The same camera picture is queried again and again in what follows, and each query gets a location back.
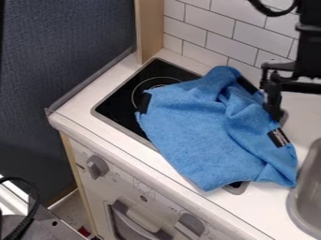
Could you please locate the toy stove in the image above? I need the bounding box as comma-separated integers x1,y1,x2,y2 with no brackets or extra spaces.
90,57,291,197

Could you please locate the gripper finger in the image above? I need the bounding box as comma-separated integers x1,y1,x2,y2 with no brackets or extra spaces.
263,89,286,123

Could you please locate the blue cloth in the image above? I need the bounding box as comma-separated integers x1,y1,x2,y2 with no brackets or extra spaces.
133,65,301,192

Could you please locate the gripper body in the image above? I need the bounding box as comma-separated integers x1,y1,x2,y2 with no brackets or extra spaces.
258,61,321,96

